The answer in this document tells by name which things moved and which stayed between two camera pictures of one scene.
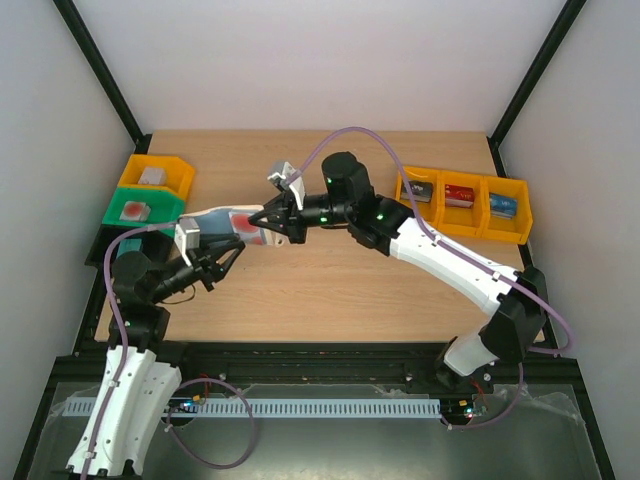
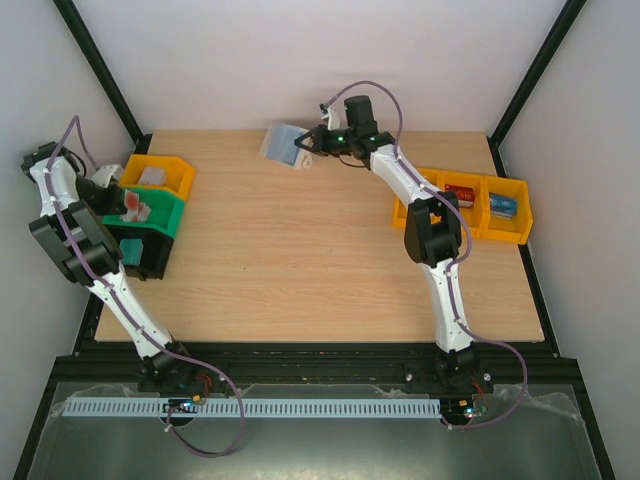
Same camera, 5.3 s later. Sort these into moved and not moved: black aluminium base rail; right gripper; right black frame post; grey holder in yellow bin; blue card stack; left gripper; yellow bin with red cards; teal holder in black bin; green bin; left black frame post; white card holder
Moved: left gripper; white card holder; right gripper
Not moved: grey holder in yellow bin; blue card stack; black aluminium base rail; teal holder in black bin; left black frame post; right black frame post; yellow bin with red cards; green bin
